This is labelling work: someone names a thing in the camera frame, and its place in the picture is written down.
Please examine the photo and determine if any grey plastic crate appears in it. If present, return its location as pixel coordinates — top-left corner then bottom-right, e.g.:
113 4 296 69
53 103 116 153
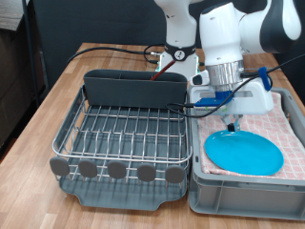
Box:
188 83 305 221

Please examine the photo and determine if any thin black camera cable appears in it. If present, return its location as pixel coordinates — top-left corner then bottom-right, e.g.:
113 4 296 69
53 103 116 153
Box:
165 52 305 120

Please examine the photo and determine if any blue cable clip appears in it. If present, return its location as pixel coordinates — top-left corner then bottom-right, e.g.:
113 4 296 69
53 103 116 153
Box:
257 66 273 92

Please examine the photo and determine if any blue plastic plate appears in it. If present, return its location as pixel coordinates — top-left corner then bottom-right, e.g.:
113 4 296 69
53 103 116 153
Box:
204 129 285 177

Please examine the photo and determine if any dark partition screen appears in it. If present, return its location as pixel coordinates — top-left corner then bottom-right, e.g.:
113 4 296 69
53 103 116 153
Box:
31 0 305 106

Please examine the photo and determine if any black metal pole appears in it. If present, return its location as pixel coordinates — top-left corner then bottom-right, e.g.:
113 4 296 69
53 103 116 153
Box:
21 0 42 108

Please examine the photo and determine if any dark grey cutlery holder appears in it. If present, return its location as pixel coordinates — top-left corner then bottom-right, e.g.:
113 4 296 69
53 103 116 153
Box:
83 69 189 111

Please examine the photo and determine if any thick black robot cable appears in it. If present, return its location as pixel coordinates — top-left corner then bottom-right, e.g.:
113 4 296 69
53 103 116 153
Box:
65 43 166 70

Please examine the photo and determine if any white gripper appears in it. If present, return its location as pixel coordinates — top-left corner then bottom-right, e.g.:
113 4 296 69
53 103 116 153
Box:
189 76 275 133

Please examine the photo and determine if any grey dish drying rack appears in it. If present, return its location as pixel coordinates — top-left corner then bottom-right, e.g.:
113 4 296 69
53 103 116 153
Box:
51 84 192 212

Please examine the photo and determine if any dark cabinet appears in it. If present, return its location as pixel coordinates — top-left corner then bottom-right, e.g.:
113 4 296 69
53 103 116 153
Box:
0 0 36 151

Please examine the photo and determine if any pink checkered dish cloth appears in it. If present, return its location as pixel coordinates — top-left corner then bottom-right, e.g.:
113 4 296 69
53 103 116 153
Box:
197 91 305 181

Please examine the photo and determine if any metal wire dish rack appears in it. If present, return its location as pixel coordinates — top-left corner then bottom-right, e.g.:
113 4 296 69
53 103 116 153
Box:
49 85 193 189

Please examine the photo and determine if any wrist camera on blue mount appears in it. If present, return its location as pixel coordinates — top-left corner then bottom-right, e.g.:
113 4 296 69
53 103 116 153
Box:
193 90 234 113

